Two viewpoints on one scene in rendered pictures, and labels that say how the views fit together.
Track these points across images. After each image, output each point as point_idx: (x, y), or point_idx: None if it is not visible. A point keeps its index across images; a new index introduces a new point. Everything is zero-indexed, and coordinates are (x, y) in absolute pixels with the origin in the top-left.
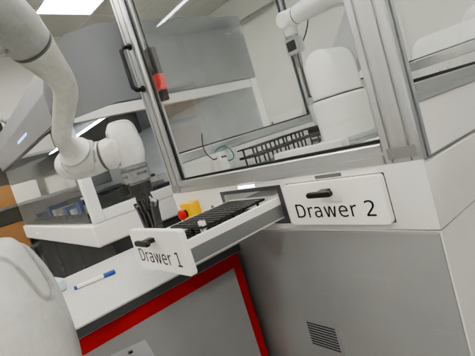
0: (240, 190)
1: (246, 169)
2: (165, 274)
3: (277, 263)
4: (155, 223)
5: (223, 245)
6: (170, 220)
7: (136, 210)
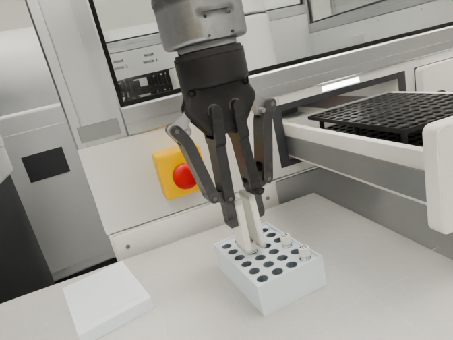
0: (327, 93)
1: (349, 51)
2: (389, 262)
3: (371, 200)
4: (272, 164)
5: None
6: None
7: (185, 147)
